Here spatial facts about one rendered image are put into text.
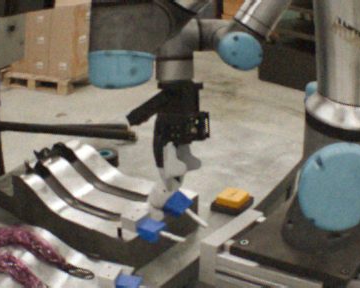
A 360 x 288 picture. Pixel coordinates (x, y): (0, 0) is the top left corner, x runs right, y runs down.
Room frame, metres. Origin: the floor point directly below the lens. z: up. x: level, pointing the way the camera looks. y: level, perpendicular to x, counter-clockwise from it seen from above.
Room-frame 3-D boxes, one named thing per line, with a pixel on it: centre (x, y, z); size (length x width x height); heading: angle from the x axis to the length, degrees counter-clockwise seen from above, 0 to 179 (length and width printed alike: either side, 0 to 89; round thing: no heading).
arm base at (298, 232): (0.67, -0.22, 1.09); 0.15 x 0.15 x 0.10
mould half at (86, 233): (1.14, 0.24, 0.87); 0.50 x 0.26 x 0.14; 57
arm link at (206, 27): (1.10, -0.09, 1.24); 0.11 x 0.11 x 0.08; 8
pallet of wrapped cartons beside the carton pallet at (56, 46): (5.42, 1.33, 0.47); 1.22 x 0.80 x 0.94; 58
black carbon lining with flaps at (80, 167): (1.12, 0.23, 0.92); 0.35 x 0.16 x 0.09; 57
